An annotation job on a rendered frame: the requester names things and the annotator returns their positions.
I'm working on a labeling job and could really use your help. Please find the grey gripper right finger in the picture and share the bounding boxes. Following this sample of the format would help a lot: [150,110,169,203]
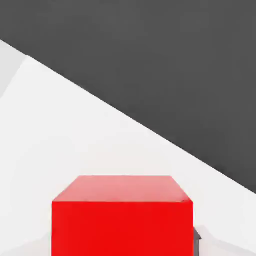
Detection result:
[193,225,255,256]

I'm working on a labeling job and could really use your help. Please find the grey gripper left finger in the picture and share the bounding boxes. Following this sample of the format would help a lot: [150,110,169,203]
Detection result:
[23,232,53,256]

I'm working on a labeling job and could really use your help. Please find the small red cube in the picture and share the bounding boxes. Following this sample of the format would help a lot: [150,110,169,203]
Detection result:
[51,175,194,256]

